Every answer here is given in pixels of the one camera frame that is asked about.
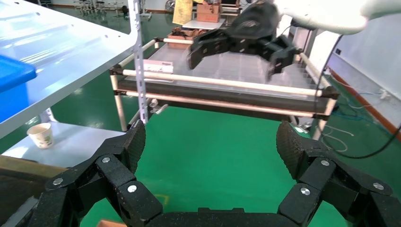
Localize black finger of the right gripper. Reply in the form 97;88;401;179
250;35;304;79
188;28;239;70

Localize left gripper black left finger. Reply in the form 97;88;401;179
29;119;164;227

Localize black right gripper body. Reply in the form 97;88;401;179
230;1;282;40

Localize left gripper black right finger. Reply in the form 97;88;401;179
275;120;401;227

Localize cardboard boxes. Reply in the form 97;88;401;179
167;27;208;50

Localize brown cardboard carton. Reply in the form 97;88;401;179
196;2;222;23

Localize shallow brown cardboard box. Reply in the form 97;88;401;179
96;219;126;227

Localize small white labelled box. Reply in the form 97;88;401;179
143;59;174;74

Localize blue plastic tray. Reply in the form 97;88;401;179
0;54;37;123

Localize white background table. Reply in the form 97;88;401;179
182;18;227;31

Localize yellow hanging sheet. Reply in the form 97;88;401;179
172;0;194;26

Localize white perforated angle bar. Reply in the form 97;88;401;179
127;0;149;125

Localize silver binder clip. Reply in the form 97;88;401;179
148;98;169;115

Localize white printed paper cup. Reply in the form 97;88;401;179
26;122;54;149

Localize green table cloth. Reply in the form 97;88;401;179
79;108;317;220

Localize white metal shelf board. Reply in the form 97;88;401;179
0;0;139;139

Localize white floor cable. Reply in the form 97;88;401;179
319;124;355;153

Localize cream tube frame cart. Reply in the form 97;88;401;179
109;36;340;141

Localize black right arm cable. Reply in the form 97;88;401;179
313;34;401;160

